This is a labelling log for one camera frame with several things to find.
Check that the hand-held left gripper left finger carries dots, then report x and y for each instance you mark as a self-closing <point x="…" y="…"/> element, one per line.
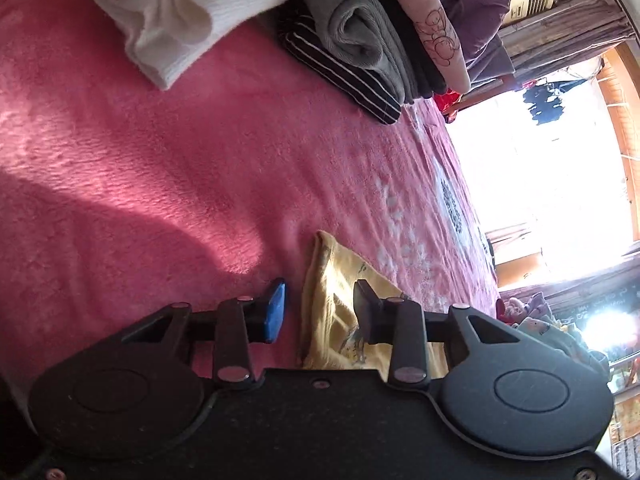
<point x="275" y="312"/>

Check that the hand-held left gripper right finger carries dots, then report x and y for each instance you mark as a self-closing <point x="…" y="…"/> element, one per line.
<point x="364" y="310"/>

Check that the yellow printed shirt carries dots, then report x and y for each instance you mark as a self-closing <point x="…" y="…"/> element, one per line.
<point x="332" y="300"/>

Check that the dark hanging clothes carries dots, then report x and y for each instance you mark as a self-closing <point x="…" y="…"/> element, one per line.
<point x="545" y="102"/>

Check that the pink white crumpled garment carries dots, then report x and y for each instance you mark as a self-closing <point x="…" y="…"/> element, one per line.
<point x="512" y="312"/>

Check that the lilac garment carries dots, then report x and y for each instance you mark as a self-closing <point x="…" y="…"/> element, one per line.
<point x="540" y="305"/>

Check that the pink fleece blanket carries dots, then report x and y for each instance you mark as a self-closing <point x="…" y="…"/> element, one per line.
<point x="150" y="185"/>

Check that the red cloth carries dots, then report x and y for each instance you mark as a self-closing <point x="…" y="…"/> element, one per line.
<point x="446" y="102"/>

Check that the black striped folded cloth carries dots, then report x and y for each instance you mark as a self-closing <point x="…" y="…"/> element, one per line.
<point x="340" y="77"/>

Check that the grey folded cloth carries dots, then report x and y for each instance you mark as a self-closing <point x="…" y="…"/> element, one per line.
<point x="360" y="30"/>

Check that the pink cloth with line drawing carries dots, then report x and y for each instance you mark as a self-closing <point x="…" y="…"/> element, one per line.
<point x="430" y="20"/>

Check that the white folded cloth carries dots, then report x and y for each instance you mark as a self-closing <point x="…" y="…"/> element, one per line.
<point x="180" y="15"/>

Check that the purple quilt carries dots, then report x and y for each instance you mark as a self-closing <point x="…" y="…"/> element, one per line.
<point x="475" y="0"/>

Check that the beige curtain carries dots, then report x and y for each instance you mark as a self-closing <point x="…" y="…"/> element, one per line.
<point x="565" y="35"/>

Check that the wooden window frame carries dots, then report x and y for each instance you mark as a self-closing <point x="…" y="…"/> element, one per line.
<point x="620" y="110"/>

